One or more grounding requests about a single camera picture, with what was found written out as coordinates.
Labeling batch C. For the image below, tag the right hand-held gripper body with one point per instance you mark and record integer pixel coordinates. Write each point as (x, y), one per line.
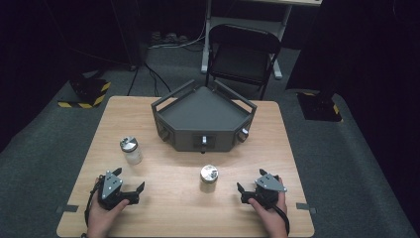
(268, 188)

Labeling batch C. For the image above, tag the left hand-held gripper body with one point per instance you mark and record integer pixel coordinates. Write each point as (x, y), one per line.
(110, 190)

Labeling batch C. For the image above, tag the glass jar with white powder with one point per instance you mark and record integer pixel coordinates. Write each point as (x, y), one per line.
(131, 152)

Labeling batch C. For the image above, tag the glass jar with silver lid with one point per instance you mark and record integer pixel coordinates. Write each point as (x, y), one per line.
(208, 177)

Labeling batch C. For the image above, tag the person's left hand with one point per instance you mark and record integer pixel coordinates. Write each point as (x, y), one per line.
(100, 219)

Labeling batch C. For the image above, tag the person's right hand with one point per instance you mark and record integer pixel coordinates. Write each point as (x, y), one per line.
(274, 221)

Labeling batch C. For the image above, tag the grey tape strip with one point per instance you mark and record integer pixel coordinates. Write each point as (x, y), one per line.
(305, 207)
(67, 208)

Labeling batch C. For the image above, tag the yellow-black striped stand base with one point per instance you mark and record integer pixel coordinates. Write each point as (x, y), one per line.
(318, 105)
(87, 91)

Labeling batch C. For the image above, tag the black folding chair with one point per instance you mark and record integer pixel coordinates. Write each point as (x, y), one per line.
(242, 62)

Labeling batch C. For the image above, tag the power strip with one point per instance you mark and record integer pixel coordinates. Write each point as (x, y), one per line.
(168, 37)

